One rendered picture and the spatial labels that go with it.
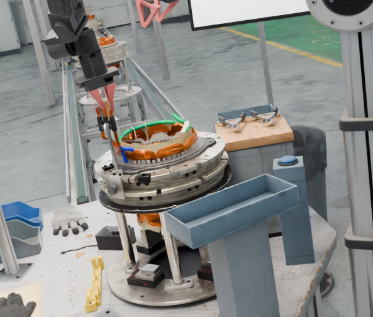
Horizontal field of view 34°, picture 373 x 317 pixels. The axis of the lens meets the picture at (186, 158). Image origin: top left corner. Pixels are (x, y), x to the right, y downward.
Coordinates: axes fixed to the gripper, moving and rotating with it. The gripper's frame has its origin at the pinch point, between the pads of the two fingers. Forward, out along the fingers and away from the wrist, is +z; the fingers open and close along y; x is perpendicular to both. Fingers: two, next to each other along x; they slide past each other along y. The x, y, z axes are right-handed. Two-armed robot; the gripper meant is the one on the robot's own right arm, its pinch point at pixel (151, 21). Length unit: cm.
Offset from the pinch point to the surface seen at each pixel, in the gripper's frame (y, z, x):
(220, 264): 48, 22, 50
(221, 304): 46, 32, 53
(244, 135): 5.1, 15.3, 36.2
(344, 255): -121, 113, 80
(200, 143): 21.0, 14.5, 30.0
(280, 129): 1.4, 11.1, 43.6
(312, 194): -129, 95, 53
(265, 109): -22.7, 18.5, 33.5
